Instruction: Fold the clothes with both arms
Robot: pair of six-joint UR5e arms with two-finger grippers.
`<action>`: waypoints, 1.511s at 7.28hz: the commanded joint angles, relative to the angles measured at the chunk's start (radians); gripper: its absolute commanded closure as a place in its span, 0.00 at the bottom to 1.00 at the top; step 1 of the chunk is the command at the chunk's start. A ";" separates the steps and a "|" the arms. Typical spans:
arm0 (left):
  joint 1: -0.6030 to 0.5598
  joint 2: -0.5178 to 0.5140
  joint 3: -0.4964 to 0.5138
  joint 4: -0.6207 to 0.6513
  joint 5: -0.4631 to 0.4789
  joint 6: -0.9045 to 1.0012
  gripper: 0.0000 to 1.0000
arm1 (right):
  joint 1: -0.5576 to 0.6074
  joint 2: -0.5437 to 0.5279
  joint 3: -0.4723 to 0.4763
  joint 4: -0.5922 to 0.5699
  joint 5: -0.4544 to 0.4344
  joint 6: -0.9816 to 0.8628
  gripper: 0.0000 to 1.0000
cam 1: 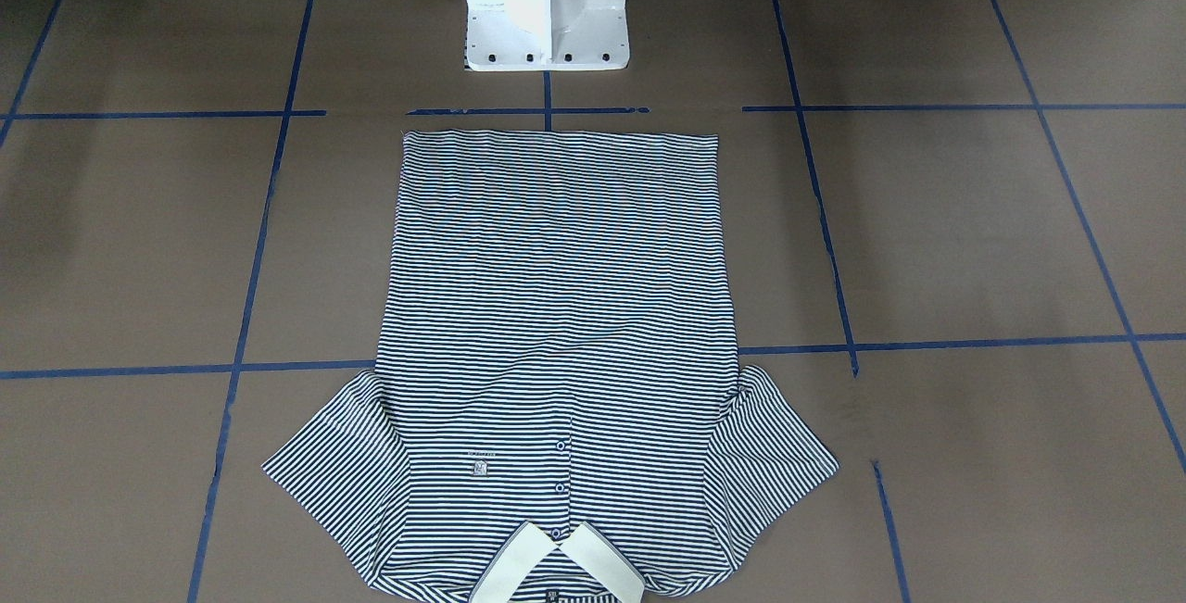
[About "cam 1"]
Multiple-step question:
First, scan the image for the striped polo shirt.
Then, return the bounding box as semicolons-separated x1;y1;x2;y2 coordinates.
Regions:
262;131;839;602

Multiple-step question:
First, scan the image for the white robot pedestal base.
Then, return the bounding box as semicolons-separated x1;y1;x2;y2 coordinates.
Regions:
463;0;631;72

